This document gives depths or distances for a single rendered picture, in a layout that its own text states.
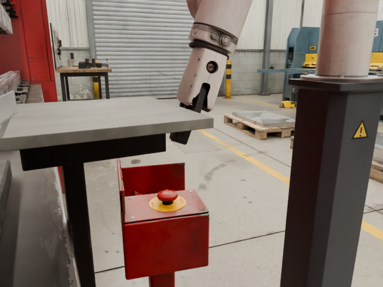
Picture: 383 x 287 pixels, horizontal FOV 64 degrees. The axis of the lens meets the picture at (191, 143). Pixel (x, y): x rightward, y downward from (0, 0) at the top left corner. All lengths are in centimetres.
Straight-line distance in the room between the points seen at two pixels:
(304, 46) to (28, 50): 646
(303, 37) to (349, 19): 708
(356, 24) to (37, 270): 75
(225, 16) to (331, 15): 35
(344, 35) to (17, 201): 72
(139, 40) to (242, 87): 320
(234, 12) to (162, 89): 771
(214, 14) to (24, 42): 205
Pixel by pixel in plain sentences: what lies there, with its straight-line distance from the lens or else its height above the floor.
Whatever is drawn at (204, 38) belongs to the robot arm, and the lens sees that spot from 53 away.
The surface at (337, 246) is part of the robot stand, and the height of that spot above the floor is 58.
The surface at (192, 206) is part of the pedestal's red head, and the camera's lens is 60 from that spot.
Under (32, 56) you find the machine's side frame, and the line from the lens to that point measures 248.
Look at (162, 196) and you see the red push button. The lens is 59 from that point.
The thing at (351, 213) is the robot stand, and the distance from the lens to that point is 91.
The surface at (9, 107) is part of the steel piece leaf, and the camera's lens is 33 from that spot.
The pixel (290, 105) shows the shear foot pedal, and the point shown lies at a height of 7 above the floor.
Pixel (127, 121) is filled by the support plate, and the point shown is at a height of 100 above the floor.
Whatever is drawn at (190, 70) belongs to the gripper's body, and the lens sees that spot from 54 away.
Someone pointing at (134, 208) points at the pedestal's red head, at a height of 78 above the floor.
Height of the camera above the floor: 105
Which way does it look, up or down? 16 degrees down
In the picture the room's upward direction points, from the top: straight up
